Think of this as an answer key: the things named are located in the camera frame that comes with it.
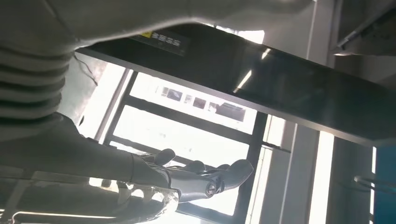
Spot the black floor cable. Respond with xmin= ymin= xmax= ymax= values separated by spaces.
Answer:
xmin=73 ymin=55 xmax=99 ymax=87

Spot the black window frame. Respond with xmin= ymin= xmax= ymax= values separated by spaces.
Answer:
xmin=103 ymin=69 xmax=270 ymax=224

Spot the black yellow column label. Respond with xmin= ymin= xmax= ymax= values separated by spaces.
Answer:
xmin=132 ymin=29 xmax=191 ymax=57

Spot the clear plastic wrist cover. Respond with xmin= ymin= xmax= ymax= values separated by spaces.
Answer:
xmin=0 ymin=171 xmax=181 ymax=224

